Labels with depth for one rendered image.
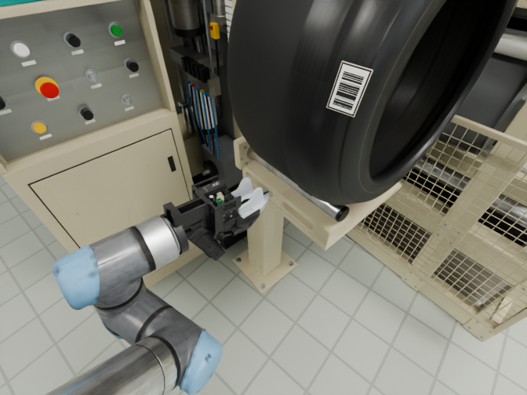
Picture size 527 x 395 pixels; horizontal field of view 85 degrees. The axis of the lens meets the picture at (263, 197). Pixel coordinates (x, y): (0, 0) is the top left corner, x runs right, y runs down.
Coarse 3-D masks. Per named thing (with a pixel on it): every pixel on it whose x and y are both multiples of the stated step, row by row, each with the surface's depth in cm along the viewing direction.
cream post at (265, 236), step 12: (264, 216) 120; (276, 216) 127; (252, 228) 135; (264, 228) 126; (276, 228) 133; (252, 240) 143; (264, 240) 132; (276, 240) 141; (252, 252) 151; (264, 252) 140; (276, 252) 149; (252, 264) 161; (264, 264) 148; (276, 264) 158
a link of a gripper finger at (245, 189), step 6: (246, 180) 54; (240, 186) 54; (246, 186) 55; (252, 186) 56; (234, 192) 54; (240, 192) 54; (246, 192) 56; (252, 192) 57; (264, 192) 57; (246, 198) 56
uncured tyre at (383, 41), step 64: (256, 0) 42; (320, 0) 36; (384, 0) 33; (448, 0) 67; (512, 0) 53; (256, 64) 45; (320, 64) 37; (384, 64) 36; (448, 64) 74; (256, 128) 53; (320, 128) 41; (384, 128) 85; (320, 192) 54; (384, 192) 70
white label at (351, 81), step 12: (348, 72) 36; (360, 72) 35; (372, 72) 35; (336, 84) 37; (348, 84) 36; (360, 84) 36; (336, 96) 38; (348, 96) 37; (360, 96) 36; (336, 108) 38; (348, 108) 38
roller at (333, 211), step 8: (256, 160) 86; (272, 168) 81; (280, 176) 80; (288, 184) 79; (296, 184) 76; (304, 192) 74; (312, 200) 73; (320, 208) 73; (328, 208) 70; (336, 208) 69; (344, 208) 68; (336, 216) 69; (344, 216) 71
